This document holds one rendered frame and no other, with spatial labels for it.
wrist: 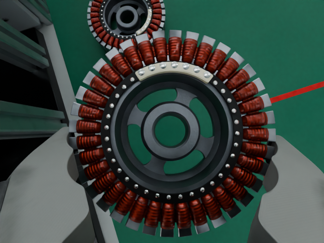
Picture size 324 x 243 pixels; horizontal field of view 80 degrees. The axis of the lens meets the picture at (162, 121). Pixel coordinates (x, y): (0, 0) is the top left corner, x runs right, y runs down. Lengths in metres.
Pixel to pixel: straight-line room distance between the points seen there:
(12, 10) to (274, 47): 0.37
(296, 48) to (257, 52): 0.06
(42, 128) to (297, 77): 0.36
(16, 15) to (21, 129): 0.18
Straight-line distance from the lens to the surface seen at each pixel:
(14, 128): 0.23
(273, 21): 0.39
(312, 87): 0.38
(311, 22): 0.42
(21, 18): 0.36
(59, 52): 0.37
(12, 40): 0.29
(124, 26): 0.32
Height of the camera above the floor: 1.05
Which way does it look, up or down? 87 degrees down
